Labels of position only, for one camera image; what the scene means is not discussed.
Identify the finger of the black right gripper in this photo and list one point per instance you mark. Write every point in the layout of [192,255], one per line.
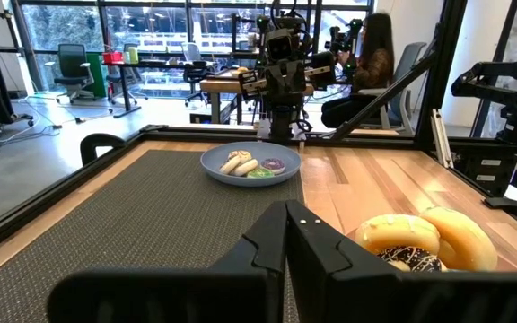
[321,67]
[250,85]

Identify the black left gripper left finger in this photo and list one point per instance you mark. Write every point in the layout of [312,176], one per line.
[195,296]

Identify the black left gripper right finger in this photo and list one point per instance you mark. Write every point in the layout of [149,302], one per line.
[353,298]

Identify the chocolate sprinkled donut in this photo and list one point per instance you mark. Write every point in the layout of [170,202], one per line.
[413,259]

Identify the large yellow glazed donut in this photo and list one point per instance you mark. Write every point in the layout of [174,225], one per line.
[469,242]
[393,233]

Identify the small purple iced donut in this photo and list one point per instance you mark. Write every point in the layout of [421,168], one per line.
[273,165]

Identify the small green iced donut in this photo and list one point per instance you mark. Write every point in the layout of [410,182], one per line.
[260,173]

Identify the black background robot arm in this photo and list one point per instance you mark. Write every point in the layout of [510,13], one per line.
[344,42]

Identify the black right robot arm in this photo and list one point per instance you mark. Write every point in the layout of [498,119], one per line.
[285,121]

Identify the wooden workbench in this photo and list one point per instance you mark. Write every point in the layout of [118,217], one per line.
[218,85]

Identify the person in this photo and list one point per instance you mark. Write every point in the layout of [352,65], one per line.
[370,72]

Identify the black office chair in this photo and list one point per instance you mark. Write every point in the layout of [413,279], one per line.
[195,72]
[72,67]

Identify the grey office chair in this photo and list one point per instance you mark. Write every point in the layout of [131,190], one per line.
[404,89]

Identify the dark grey woven mat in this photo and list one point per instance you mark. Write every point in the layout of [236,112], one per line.
[128,233]

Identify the blue plate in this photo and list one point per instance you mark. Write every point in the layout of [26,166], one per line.
[213,172]

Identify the pale green cup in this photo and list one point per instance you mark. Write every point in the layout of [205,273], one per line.
[133,54]

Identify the black office desk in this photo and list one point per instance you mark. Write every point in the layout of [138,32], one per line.
[126,89]

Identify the red box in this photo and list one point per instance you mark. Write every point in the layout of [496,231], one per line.
[112,57]

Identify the pink plate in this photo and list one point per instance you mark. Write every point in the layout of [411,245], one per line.
[502,265]

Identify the green cabinet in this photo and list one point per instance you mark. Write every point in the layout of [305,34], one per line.
[97,76]

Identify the black labelled control box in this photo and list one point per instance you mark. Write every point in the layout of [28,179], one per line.
[487,172]

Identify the black overhead frame post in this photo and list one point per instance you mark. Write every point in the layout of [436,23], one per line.
[440,67]

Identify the silver aluminium bracket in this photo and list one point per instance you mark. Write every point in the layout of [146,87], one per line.
[441,139]

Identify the black curved bracket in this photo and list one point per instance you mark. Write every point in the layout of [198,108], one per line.
[97,140]

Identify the black flat mount foot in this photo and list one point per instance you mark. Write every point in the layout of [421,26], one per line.
[510,207]

